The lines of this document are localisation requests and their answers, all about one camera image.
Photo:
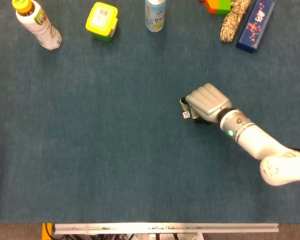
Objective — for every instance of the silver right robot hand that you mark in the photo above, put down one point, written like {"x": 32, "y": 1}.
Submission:
{"x": 208, "y": 103}

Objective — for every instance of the small white die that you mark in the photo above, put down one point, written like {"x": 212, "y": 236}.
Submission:
{"x": 186, "y": 115}

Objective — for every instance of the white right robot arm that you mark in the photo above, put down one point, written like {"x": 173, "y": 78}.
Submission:
{"x": 260, "y": 147}

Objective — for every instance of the blue rectangular printed box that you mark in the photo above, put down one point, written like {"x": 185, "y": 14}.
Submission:
{"x": 256, "y": 26}

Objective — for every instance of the orange and green toy block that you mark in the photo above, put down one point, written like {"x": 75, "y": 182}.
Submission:
{"x": 218, "y": 6}

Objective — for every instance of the blue green table mat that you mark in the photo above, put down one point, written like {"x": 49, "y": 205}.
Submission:
{"x": 115, "y": 140}

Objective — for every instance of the light blue can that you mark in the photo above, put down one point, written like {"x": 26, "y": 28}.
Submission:
{"x": 155, "y": 15}

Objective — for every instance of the yellow green lidded container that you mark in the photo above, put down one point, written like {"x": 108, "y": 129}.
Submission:
{"x": 101, "y": 21}

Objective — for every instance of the tea bottle with yellow cap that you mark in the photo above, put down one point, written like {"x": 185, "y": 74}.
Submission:
{"x": 38, "y": 23}

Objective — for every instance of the aluminium frame rail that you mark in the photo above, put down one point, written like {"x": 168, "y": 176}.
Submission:
{"x": 165, "y": 228}

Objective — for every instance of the yellow frame bracket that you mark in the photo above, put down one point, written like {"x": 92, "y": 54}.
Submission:
{"x": 45, "y": 231}

